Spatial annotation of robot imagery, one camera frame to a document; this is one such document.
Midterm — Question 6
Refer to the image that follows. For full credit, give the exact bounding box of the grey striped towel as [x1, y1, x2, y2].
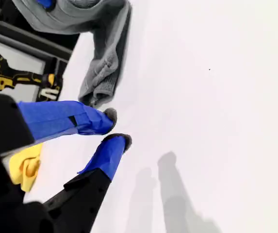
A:
[11, 0, 133, 110]

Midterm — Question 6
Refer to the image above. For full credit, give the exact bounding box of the yellow cloth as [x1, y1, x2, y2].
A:
[9, 142, 44, 193]

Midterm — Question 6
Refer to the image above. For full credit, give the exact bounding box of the black metal frame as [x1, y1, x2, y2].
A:
[0, 9, 81, 102]

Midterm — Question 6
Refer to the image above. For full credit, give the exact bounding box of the yellow black cordless drill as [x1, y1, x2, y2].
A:
[0, 50, 64, 102]

